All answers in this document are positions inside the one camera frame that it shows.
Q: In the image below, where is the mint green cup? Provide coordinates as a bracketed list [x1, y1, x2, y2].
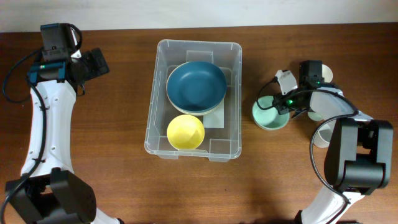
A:
[307, 111, 323, 121]

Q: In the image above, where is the mint green bowl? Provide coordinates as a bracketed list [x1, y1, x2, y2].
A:
[252, 102, 290, 131]

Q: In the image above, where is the cream white cup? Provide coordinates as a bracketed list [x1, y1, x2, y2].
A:
[322, 64, 333, 83]

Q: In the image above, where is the light grey cup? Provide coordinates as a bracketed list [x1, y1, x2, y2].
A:
[313, 121, 335, 148]

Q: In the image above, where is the clear plastic storage container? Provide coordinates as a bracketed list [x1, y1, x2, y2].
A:
[144, 39, 243, 162]

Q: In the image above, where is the dark blue plate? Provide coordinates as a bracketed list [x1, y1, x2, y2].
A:
[165, 60, 228, 114]

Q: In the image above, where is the yellow bowl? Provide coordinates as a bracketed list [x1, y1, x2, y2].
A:
[167, 114, 205, 150]

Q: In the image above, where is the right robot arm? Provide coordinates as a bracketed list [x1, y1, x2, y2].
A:
[272, 60, 394, 223]

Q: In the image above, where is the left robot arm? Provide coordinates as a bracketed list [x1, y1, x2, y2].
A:
[4, 23, 121, 223]

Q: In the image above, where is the white label in container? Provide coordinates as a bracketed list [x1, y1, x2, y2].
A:
[203, 101, 224, 129]

